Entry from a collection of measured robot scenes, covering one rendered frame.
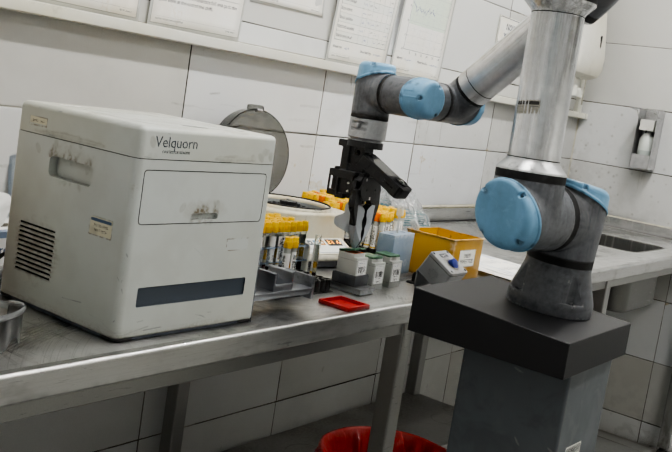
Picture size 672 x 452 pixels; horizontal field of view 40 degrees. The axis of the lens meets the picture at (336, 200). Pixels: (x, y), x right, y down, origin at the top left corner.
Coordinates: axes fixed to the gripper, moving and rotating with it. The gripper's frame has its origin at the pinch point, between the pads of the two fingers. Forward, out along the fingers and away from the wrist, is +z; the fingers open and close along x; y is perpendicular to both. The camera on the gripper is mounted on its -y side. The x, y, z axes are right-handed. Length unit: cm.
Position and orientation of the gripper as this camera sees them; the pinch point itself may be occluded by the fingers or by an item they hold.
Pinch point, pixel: (358, 242)
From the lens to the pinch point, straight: 180.5
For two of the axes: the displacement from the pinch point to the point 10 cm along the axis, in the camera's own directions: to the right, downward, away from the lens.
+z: -1.5, 9.8, 1.1
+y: -8.1, -1.9, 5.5
